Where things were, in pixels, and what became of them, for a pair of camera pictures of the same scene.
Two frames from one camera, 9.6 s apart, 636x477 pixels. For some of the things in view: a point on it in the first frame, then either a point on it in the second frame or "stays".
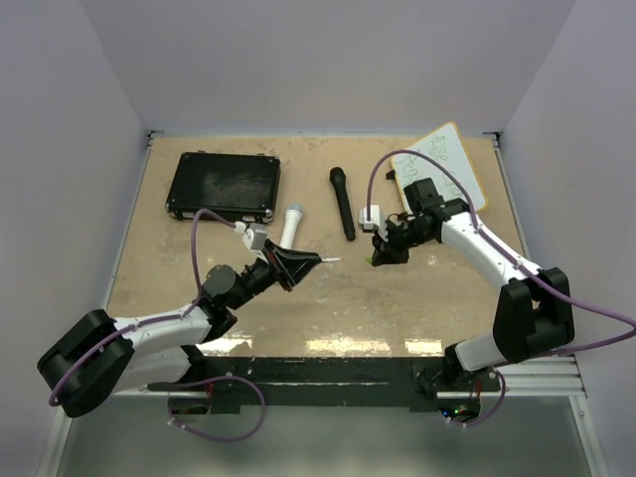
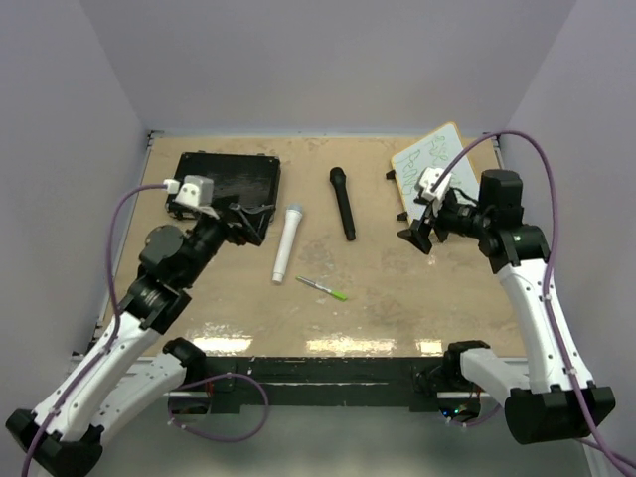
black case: x=241 y=187 stays
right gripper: x=396 y=256 → x=417 y=235
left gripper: x=287 y=264 → x=254 y=224
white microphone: x=293 y=215 stays
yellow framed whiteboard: x=445 y=145 stays
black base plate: x=341 y=382 stays
